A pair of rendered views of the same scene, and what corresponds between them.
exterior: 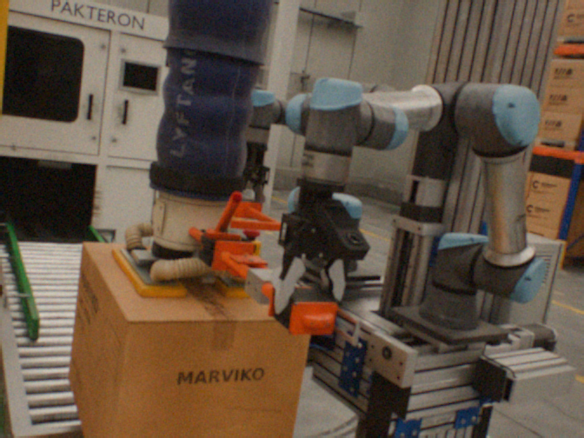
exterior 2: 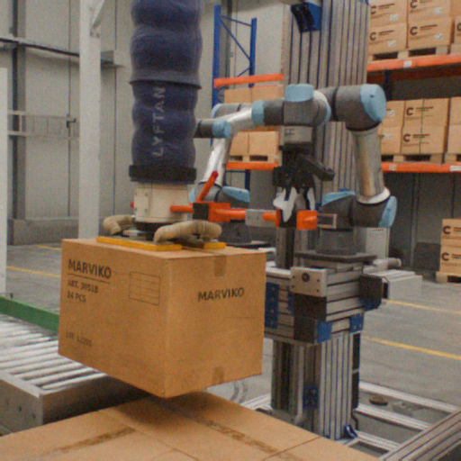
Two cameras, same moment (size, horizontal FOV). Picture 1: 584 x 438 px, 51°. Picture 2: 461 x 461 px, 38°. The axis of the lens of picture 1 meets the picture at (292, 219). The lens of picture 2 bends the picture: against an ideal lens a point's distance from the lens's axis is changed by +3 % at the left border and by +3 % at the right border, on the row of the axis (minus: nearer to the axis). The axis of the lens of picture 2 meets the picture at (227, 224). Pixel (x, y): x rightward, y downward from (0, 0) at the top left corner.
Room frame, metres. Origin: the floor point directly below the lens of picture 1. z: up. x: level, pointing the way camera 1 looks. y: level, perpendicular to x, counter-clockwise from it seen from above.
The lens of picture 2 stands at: (-0.74, 0.61, 1.30)
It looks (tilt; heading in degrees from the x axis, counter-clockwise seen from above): 4 degrees down; 345
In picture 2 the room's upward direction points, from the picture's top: 2 degrees clockwise
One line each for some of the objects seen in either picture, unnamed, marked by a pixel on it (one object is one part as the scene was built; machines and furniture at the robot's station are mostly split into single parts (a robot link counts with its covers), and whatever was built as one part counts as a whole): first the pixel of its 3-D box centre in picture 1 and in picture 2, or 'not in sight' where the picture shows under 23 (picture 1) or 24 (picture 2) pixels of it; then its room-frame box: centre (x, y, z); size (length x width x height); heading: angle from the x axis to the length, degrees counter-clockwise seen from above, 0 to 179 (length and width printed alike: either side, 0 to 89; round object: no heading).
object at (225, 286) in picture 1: (222, 267); (183, 237); (1.49, 0.16, 1.10); 0.34 x 0.10 x 0.05; 28
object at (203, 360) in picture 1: (175, 352); (159, 303); (1.45, 0.24, 0.87); 0.60 x 0.40 x 0.40; 28
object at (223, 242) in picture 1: (227, 251); (211, 211); (1.23, 0.12, 1.20); 0.10 x 0.08 x 0.06; 118
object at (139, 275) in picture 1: (146, 264); (137, 239); (1.41, 0.32, 1.10); 0.34 x 0.10 x 0.05; 28
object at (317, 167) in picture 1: (323, 168); (296, 136); (0.94, -0.04, 1.42); 0.08 x 0.08 x 0.05
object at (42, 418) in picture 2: not in sight; (131, 410); (1.58, 0.30, 0.47); 0.70 x 0.03 x 0.15; 119
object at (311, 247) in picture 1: (314, 218); (293, 167); (0.95, -0.03, 1.34); 0.09 x 0.08 x 0.12; 29
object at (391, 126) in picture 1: (366, 124); (307, 112); (1.03, -0.10, 1.50); 0.11 x 0.11 x 0.08; 45
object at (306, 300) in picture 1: (301, 309); (295, 219); (0.92, -0.04, 1.20); 0.08 x 0.07 x 0.05; 28
